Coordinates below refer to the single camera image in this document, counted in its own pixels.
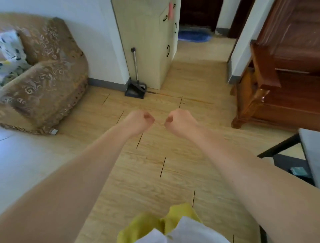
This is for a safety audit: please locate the person's right forearm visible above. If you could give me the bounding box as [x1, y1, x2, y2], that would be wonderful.
[191, 126, 320, 243]

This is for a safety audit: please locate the reddish brown wooden bench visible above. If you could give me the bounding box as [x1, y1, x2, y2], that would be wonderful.
[231, 0, 320, 132]

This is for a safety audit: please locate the dark grey long-handled broom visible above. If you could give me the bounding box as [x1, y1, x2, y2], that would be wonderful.
[131, 47, 147, 89]

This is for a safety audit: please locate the small teal packet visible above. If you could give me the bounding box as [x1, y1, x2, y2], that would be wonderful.
[290, 166, 308, 177]

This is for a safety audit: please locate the person's left hand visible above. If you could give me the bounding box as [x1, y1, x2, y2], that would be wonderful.
[122, 109, 155, 137]

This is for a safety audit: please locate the person's left forearm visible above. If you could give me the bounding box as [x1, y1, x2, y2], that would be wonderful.
[0, 125, 140, 243]

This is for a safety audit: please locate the dark grey long-handled dustpan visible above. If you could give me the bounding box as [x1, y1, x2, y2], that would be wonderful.
[125, 77, 147, 99]

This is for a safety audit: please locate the grey table with black frame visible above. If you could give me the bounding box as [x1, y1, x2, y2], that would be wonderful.
[257, 128, 320, 188]

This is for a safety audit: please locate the person's right hand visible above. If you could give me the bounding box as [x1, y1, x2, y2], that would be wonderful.
[164, 108, 200, 140]

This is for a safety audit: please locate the dark grey skirting board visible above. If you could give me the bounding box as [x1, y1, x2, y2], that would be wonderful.
[88, 77, 129, 92]

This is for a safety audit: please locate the dark brown door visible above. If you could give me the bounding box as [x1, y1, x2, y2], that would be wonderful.
[228, 0, 256, 39]

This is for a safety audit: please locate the white patterned cushion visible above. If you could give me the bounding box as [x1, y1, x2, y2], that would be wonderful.
[0, 29, 32, 87]

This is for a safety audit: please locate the person's yellow clothing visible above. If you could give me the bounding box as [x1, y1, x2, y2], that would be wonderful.
[117, 203, 202, 243]

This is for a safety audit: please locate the beige wooden cabinet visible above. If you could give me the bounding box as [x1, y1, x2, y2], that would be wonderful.
[112, 0, 182, 90]

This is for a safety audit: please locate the person's white shirt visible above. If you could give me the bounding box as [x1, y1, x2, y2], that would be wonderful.
[135, 216, 230, 243]

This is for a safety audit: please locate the brown patterned sofa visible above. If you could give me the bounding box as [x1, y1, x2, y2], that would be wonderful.
[0, 12, 89, 135]

